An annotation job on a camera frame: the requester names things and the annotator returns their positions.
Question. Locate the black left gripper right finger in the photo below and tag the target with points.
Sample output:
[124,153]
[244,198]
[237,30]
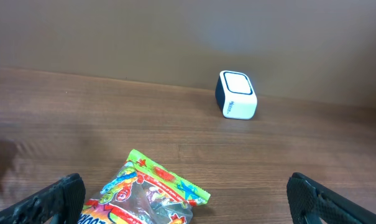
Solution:
[311,202]

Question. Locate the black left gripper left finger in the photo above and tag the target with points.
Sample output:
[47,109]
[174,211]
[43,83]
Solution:
[61,202]

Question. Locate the colourful Haribo candy bag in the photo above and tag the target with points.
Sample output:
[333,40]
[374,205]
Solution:
[143,191]

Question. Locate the white barcode scanner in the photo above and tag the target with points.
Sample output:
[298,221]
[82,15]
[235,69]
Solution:
[235,95]

